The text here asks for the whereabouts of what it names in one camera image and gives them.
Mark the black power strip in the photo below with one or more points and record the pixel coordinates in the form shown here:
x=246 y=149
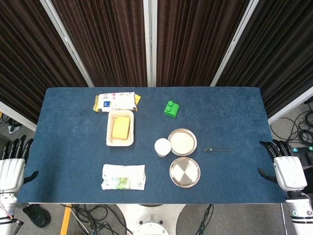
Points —
x=304 y=149

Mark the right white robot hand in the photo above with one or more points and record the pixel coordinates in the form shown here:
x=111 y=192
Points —
x=289 y=172

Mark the dark brown curtain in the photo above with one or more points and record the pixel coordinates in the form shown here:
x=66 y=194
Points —
x=195 y=41
x=29 y=61
x=276 y=54
x=105 y=41

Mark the white plastic packet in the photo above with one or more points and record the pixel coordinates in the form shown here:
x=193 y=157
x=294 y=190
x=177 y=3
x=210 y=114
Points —
x=123 y=177

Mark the white partition post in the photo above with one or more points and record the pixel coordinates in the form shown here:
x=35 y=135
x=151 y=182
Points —
x=150 y=41
x=67 y=41
x=234 y=41

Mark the blue tablecloth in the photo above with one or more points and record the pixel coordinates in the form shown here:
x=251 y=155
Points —
x=73 y=147

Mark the steel bowl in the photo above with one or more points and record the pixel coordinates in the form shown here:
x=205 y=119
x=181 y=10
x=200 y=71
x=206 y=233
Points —
x=194 y=147

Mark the yellow snack packet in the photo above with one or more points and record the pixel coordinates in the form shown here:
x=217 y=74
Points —
x=95 y=105

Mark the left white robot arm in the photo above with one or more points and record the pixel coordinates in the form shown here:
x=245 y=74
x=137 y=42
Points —
x=6 y=208

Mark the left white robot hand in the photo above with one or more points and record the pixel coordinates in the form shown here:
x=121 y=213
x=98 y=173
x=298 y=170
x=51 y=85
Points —
x=12 y=173

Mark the white wipes package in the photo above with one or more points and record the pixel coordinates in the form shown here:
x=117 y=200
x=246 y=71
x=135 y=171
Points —
x=117 y=100

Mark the steel plate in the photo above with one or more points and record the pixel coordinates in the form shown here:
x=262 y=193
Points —
x=184 y=172

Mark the yellow sponge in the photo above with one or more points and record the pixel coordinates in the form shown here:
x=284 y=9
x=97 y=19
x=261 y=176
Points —
x=121 y=128

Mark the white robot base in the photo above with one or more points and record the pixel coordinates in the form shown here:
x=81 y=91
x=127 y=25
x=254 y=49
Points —
x=151 y=220

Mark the green toy block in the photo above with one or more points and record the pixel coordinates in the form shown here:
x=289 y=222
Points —
x=171 y=111

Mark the floral white paper cup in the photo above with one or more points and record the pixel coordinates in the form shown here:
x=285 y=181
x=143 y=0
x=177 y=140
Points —
x=162 y=146

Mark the black shoe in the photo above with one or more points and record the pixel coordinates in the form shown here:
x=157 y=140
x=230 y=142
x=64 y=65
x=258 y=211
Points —
x=36 y=215

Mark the beige food tray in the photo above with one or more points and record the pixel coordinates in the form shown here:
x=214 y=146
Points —
x=109 y=129

